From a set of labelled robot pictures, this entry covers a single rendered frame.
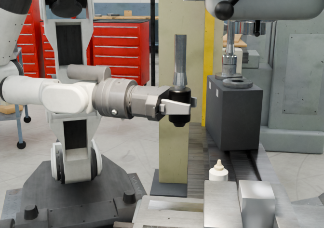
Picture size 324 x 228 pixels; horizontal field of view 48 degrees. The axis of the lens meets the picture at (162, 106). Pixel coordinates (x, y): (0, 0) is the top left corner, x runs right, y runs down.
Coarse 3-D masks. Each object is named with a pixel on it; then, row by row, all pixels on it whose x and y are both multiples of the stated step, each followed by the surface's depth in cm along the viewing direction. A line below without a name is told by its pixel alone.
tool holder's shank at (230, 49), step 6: (228, 24) 115; (234, 24) 114; (228, 30) 115; (234, 30) 115; (228, 36) 116; (234, 36) 116; (228, 42) 116; (228, 48) 116; (234, 48) 117; (228, 54) 117
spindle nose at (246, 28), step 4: (240, 24) 68; (244, 24) 67; (248, 24) 66; (252, 24) 66; (260, 24) 66; (264, 24) 67; (240, 28) 68; (244, 28) 67; (248, 28) 67; (252, 28) 66; (260, 28) 66; (264, 28) 67; (240, 32) 68; (244, 32) 67; (248, 32) 67; (252, 32) 66; (260, 32) 67; (264, 32) 67
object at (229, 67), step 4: (224, 60) 117; (228, 60) 116; (232, 60) 116; (236, 60) 117; (224, 64) 118; (228, 64) 117; (232, 64) 117; (236, 64) 118; (224, 68) 118; (228, 68) 117; (232, 68) 117; (224, 72) 118; (228, 72) 117; (232, 72) 118
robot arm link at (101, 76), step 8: (72, 64) 84; (72, 72) 82; (80, 72) 82; (88, 72) 81; (96, 72) 80; (104, 72) 80; (88, 80) 84; (96, 80) 82; (104, 80) 80; (88, 88) 80; (96, 88) 80; (104, 88) 79; (88, 96) 81; (96, 96) 79; (104, 96) 78; (88, 104) 81; (96, 104) 79; (104, 104) 79; (88, 112) 82; (104, 112) 80
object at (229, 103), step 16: (208, 80) 123; (224, 80) 111; (240, 80) 112; (208, 96) 124; (224, 96) 105; (240, 96) 106; (256, 96) 106; (208, 112) 124; (224, 112) 106; (240, 112) 107; (256, 112) 107; (208, 128) 125; (224, 128) 108; (240, 128) 108; (256, 128) 109; (224, 144) 109; (240, 144) 110; (256, 144) 110
